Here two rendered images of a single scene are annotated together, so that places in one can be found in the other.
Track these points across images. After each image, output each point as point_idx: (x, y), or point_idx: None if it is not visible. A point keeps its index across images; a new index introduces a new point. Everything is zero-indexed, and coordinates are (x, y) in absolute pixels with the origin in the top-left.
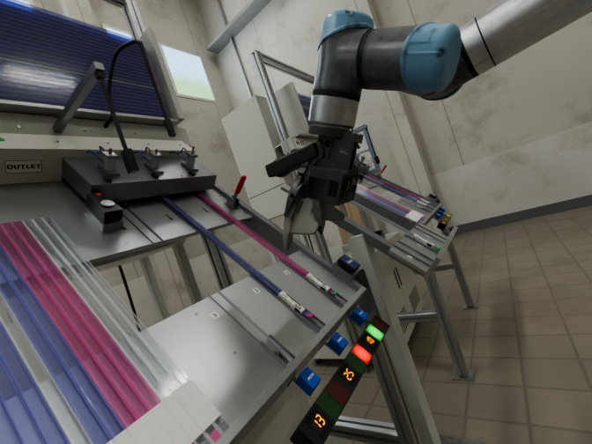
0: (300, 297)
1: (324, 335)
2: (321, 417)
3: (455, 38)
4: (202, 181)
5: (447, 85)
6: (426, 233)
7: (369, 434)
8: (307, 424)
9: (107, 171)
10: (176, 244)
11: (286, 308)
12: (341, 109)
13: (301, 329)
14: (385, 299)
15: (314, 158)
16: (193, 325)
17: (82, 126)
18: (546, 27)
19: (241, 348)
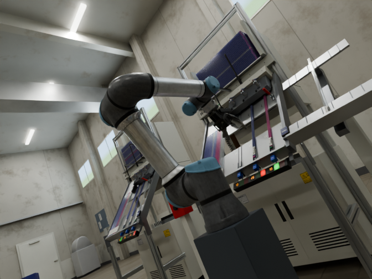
0: (260, 148)
1: (248, 164)
2: (238, 184)
3: (183, 108)
4: (262, 91)
5: (204, 98)
6: (351, 97)
7: None
8: (234, 184)
9: (232, 105)
10: (295, 104)
11: (252, 153)
12: (203, 110)
13: (251, 160)
14: (353, 144)
15: None
16: (231, 156)
17: (235, 84)
18: (185, 97)
19: (234, 163)
